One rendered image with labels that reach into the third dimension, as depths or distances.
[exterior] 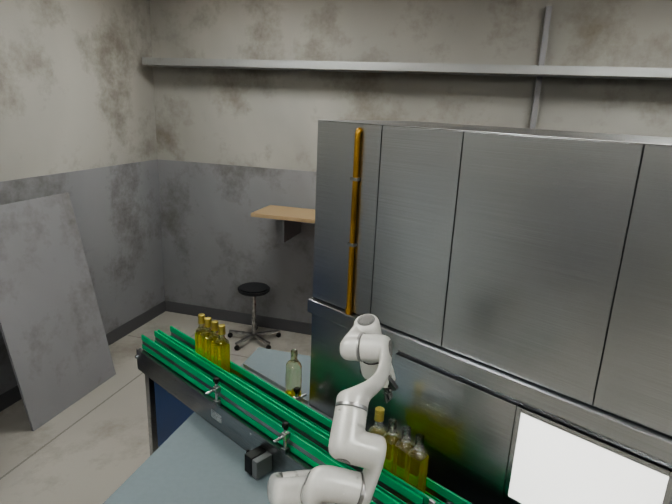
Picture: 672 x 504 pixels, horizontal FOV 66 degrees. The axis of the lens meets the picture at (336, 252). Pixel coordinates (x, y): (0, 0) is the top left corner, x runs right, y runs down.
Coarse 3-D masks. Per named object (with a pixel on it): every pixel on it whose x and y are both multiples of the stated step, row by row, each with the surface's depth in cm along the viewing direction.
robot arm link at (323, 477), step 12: (324, 468) 130; (336, 468) 131; (312, 480) 127; (324, 480) 127; (336, 480) 128; (348, 480) 129; (360, 480) 130; (312, 492) 127; (324, 492) 127; (336, 492) 127; (348, 492) 128; (360, 492) 128
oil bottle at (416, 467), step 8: (424, 448) 176; (408, 456) 175; (416, 456) 173; (424, 456) 174; (408, 464) 176; (416, 464) 173; (424, 464) 175; (408, 472) 176; (416, 472) 174; (424, 472) 176; (408, 480) 177; (416, 480) 175; (424, 480) 177; (424, 488) 179
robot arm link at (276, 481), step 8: (280, 472) 156; (272, 480) 149; (280, 480) 145; (288, 480) 144; (296, 480) 145; (304, 480) 145; (272, 488) 145; (280, 488) 142; (288, 488) 142; (296, 488) 142; (272, 496) 143; (280, 496) 141; (288, 496) 141; (296, 496) 141
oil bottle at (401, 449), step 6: (396, 444) 179; (402, 444) 178; (408, 444) 177; (414, 444) 179; (396, 450) 179; (402, 450) 177; (408, 450) 177; (396, 456) 180; (402, 456) 178; (396, 462) 180; (402, 462) 178; (396, 468) 181; (402, 468) 179; (396, 474) 181; (402, 474) 179
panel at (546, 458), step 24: (528, 432) 160; (552, 432) 155; (528, 456) 161; (552, 456) 156; (576, 456) 151; (600, 456) 146; (528, 480) 163; (552, 480) 157; (576, 480) 152; (600, 480) 147; (624, 480) 143; (648, 480) 138
